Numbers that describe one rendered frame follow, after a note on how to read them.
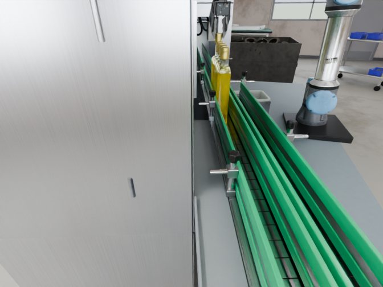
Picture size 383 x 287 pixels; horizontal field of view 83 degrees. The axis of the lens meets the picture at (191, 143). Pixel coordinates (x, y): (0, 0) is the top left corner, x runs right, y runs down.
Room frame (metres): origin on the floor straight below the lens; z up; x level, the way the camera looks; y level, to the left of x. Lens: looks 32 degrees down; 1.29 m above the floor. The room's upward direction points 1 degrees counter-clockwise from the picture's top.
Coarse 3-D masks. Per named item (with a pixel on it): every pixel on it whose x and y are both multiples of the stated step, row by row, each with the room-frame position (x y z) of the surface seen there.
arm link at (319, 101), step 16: (336, 0) 0.92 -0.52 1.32; (352, 0) 0.90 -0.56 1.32; (336, 16) 0.94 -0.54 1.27; (352, 16) 0.93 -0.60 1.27; (336, 32) 0.93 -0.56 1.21; (336, 48) 0.92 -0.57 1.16; (320, 64) 0.95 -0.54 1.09; (336, 64) 0.92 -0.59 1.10; (320, 80) 0.93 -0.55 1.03; (336, 80) 0.93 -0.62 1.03; (320, 96) 0.90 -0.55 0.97; (320, 112) 0.90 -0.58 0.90
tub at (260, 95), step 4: (236, 92) 1.37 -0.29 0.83; (252, 92) 1.38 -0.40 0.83; (256, 92) 1.38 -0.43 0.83; (260, 92) 1.37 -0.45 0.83; (264, 92) 1.34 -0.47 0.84; (256, 96) 1.37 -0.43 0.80; (260, 96) 1.36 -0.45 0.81; (264, 96) 1.30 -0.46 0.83; (260, 100) 1.21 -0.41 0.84; (264, 100) 1.22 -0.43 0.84; (268, 100) 1.22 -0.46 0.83
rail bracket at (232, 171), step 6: (234, 150) 0.43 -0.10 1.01; (228, 156) 0.42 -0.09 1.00; (234, 156) 0.41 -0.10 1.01; (240, 156) 0.41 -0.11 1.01; (234, 162) 0.41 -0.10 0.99; (228, 168) 0.41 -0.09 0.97; (234, 168) 0.41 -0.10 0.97; (228, 174) 0.41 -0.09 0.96; (234, 174) 0.41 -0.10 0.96; (228, 180) 0.42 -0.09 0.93; (228, 186) 0.41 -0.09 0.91; (234, 186) 0.42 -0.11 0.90; (228, 192) 0.41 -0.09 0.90; (234, 192) 0.41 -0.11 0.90
